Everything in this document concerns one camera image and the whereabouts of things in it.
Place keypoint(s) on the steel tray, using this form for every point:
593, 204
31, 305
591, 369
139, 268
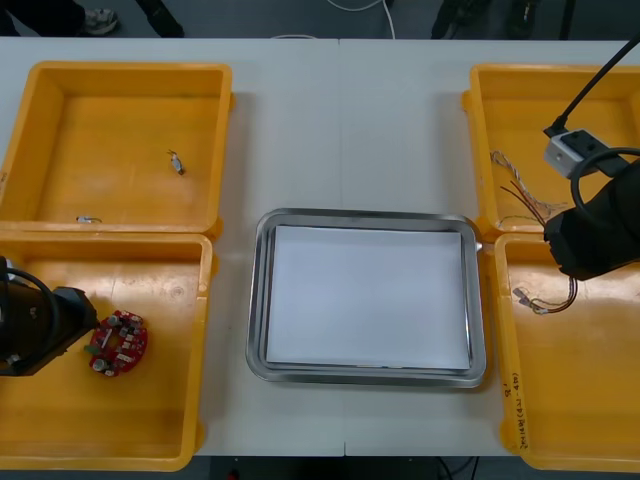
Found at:
255, 300

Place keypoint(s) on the black stand base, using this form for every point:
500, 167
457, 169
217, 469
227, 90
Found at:
465, 17
525, 17

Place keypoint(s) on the white sheet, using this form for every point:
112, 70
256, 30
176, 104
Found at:
370, 300

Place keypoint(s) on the pale grey right wrist camera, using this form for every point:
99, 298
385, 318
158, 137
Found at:
562, 155

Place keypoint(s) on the black stand pole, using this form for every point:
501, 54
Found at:
567, 20

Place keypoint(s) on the small metal solenoid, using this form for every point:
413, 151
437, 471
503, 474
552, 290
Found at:
177, 165
84, 219

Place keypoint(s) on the yellow-orange plastic bin with handwriting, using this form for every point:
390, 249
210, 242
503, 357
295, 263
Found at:
560, 400

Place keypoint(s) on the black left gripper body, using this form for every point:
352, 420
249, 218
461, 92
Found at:
77, 315

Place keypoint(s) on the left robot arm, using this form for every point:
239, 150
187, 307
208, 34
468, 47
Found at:
25, 315

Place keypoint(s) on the person's foot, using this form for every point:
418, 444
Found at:
102, 21

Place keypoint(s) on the round red circuit board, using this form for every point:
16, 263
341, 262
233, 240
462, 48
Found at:
120, 345

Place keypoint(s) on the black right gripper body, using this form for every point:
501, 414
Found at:
575, 245

